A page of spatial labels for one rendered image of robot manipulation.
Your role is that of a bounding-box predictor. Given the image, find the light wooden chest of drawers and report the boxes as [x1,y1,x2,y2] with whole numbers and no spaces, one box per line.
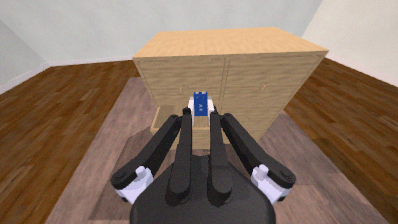
[132,27,330,142]

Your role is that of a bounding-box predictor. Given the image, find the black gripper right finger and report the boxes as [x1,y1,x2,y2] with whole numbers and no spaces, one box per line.
[207,96,296,205]

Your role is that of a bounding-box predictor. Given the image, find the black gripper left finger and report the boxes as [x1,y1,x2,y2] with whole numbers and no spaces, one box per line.
[110,96,194,205]

